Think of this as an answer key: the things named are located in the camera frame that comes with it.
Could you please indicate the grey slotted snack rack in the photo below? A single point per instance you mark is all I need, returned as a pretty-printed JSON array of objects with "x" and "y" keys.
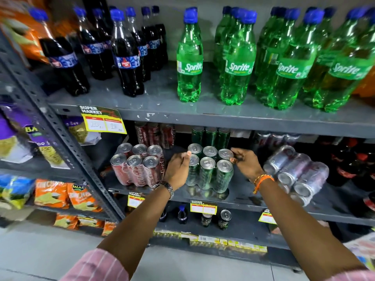
[{"x": 58, "y": 134}]

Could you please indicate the person's right thumb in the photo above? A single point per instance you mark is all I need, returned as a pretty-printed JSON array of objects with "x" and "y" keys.
[{"x": 235, "y": 160}]

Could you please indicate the strip of yellow shelf labels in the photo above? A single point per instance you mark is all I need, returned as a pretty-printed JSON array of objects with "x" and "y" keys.
[{"x": 211, "y": 239}]

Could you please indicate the grey metal shelving rack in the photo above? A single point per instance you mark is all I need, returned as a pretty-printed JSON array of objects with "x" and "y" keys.
[{"x": 164, "y": 105}]

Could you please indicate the person's left thumb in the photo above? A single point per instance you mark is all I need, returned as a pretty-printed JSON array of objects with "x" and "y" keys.
[{"x": 187, "y": 158}]

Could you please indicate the person's right hand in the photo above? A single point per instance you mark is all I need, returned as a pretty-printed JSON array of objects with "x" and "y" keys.
[{"x": 248, "y": 165}]

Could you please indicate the person's left hand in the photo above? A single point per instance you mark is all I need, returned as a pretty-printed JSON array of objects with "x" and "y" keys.
[{"x": 175, "y": 172}]

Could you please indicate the pink striped shirt sleeve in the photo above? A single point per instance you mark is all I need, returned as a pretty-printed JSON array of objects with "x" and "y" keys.
[
  {"x": 96, "y": 266},
  {"x": 351, "y": 276}
]

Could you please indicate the cluster of red-capped dark bottles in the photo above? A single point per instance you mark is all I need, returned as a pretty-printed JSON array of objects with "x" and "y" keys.
[{"x": 351, "y": 169}]

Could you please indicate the pack of green cans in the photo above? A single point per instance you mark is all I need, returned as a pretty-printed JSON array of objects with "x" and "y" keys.
[{"x": 209, "y": 172}]

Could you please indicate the tall red soda can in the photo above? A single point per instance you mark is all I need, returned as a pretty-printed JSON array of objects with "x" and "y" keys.
[
  {"x": 141, "y": 133},
  {"x": 153, "y": 133},
  {"x": 167, "y": 136}
]

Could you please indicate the tall green soda can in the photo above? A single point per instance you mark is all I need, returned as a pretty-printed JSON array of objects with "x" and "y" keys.
[
  {"x": 197, "y": 135},
  {"x": 210, "y": 136},
  {"x": 223, "y": 138}
]

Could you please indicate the person's left forearm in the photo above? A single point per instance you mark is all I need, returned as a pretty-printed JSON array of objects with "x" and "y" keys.
[{"x": 137, "y": 225}]

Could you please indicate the person's right forearm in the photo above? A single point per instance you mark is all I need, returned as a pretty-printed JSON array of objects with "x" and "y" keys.
[{"x": 304, "y": 231}]

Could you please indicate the blue yellow snack packet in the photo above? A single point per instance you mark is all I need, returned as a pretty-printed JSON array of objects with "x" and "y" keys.
[{"x": 16, "y": 190}]

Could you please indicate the purple snack packet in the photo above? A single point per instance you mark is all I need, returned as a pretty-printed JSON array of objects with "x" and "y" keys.
[
  {"x": 26, "y": 134},
  {"x": 79, "y": 131}
]

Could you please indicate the orange snack packet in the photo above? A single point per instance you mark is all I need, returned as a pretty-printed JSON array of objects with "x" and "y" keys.
[
  {"x": 66, "y": 221},
  {"x": 82, "y": 197},
  {"x": 51, "y": 193},
  {"x": 109, "y": 227},
  {"x": 90, "y": 222}
]

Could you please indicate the row of dark cola bottles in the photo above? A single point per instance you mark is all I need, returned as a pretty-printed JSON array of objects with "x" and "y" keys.
[{"x": 126, "y": 55}]

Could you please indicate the small blue-capped cola bottle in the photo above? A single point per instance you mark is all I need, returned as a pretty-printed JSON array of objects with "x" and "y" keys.
[{"x": 182, "y": 215}]

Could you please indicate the wrapped pack of silver cans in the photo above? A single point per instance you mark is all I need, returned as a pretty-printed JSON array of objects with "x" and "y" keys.
[{"x": 296, "y": 172}]

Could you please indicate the large yellow price tag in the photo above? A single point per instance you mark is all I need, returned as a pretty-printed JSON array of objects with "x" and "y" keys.
[{"x": 102, "y": 119}]

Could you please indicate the pile of orange chip bags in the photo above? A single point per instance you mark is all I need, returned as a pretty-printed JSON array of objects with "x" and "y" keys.
[{"x": 26, "y": 29}]

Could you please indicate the wrapped pack of red cans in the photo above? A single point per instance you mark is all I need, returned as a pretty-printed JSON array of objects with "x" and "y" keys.
[{"x": 136, "y": 169}]

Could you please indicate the small yellow price tag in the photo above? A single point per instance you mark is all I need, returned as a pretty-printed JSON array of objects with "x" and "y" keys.
[
  {"x": 267, "y": 218},
  {"x": 135, "y": 200},
  {"x": 203, "y": 207}
]

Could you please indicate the cluster of silver soda cans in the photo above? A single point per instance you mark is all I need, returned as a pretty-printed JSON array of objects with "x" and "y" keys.
[{"x": 275, "y": 138}]

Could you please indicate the black drink can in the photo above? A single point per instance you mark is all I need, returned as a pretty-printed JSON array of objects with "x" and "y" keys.
[
  {"x": 206, "y": 220},
  {"x": 224, "y": 220}
]

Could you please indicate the silver metal wristwatch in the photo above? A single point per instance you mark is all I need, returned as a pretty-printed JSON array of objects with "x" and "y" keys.
[{"x": 164, "y": 186}]

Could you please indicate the small dark bottle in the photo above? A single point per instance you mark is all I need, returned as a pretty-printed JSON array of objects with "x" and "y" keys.
[{"x": 163, "y": 215}]

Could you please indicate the colourful printed packet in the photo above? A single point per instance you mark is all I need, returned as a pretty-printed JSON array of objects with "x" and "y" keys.
[{"x": 361, "y": 250}]

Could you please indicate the row of green soda bottles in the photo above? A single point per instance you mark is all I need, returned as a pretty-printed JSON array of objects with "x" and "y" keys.
[{"x": 281, "y": 64}]

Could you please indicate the orange drink bottle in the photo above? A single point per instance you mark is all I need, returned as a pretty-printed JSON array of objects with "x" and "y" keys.
[{"x": 366, "y": 84}]

